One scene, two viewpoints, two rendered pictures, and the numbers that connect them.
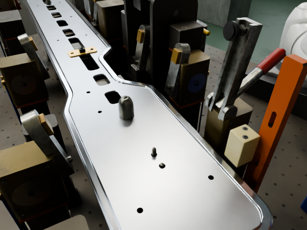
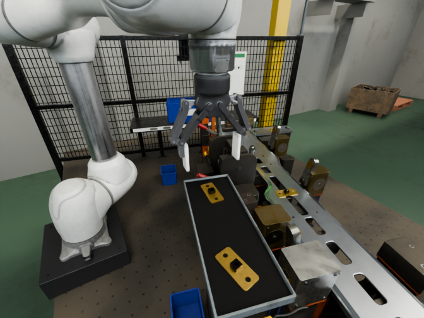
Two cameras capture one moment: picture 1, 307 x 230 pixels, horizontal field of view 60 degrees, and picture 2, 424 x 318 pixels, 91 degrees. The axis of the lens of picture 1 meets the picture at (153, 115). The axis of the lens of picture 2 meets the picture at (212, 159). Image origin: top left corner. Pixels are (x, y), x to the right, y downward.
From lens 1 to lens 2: 1.45 m
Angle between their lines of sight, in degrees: 110
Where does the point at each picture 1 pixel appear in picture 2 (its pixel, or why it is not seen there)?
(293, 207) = (180, 183)
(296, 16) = (90, 191)
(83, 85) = (274, 167)
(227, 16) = not seen: outside the picture
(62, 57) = (298, 189)
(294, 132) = (138, 212)
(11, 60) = (320, 168)
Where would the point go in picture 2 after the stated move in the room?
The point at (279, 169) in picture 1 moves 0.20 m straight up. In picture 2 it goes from (170, 195) to (167, 168)
